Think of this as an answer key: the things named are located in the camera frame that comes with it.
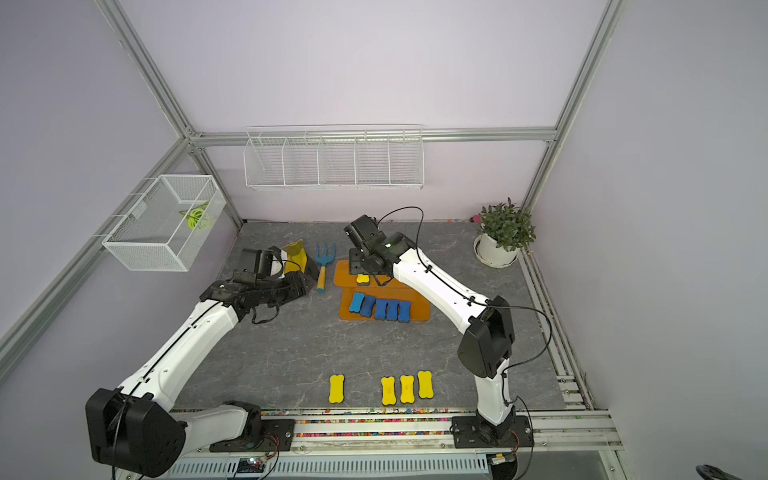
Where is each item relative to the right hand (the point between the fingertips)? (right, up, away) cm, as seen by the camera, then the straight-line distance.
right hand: (360, 261), depth 82 cm
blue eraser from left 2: (+1, -14, +11) cm, 18 cm away
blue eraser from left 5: (+13, -16, +11) cm, 24 cm away
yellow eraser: (0, -5, +2) cm, 5 cm away
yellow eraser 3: (+8, -35, -4) cm, 36 cm away
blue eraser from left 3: (+5, -15, +11) cm, 19 cm away
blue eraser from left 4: (+9, -16, +10) cm, 21 cm away
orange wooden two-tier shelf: (+18, -16, +12) cm, 27 cm away
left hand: (-14, -7, -2) cm, 16 cm away
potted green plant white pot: (+43, +9, +9) cm, 45 cm away
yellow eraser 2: (-6, -36, -3) cm, 36 cm away
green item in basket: (-45, +13, -2) cm, 47 cm away
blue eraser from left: (-3, -14, +13) cm, 19 cm away
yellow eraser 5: (+18, -34, -2) cm, 38 cm away
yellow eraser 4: (+13, -34, -4) cm, 37 cm away
